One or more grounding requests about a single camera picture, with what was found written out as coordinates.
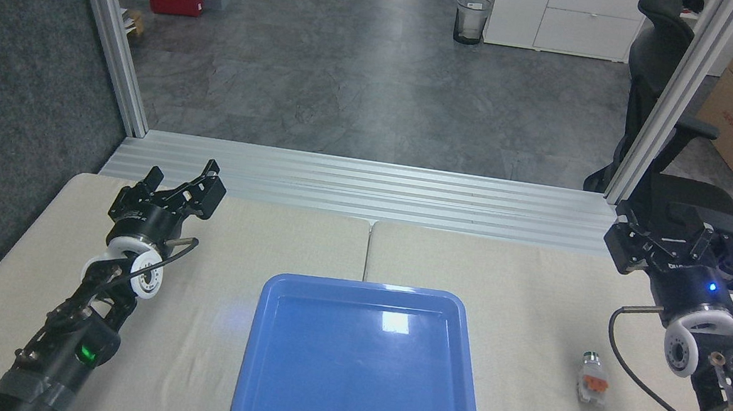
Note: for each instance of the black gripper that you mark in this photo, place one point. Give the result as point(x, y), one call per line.
point(145, 223)
point(695, 291)

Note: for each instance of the white and orange switch part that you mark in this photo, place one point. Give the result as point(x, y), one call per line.
point(591, 380)

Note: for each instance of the blue plastic tray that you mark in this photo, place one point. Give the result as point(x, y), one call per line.
point(362, 366)

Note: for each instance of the small box with papers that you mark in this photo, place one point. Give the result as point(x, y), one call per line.
point(132, 22)

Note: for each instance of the black office chair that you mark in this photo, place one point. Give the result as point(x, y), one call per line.
point(656, 60)

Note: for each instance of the white drawer cabinet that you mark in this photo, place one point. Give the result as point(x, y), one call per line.
point(565, 15)

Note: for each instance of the silver aluminium post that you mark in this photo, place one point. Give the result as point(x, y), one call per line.
point(112, 26)
point(672, 98)

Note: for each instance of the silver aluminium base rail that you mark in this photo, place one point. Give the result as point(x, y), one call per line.
point(368, 190)

